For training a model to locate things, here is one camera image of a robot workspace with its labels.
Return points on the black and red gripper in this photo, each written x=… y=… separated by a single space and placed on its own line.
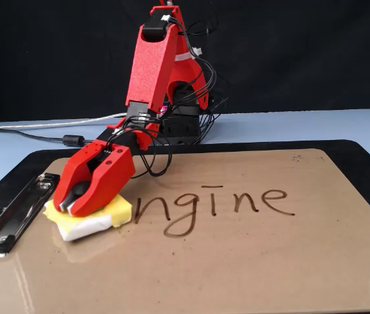
x=119 y=160

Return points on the yellow white sponge with knob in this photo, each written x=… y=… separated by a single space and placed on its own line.
x=119 y=209

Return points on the controller board with pink light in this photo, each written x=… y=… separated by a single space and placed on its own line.
x=163 y=109

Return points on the brown glossy writing sheet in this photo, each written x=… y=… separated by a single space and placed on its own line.
x=185 y=261

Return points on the silver metal clipboard clip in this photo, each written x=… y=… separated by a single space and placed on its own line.
x=18 y=216

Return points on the black backdrop cloth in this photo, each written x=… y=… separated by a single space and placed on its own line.
x=41 y=49

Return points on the brown clipboard whiteboard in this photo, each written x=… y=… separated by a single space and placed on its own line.
x=361 y=157

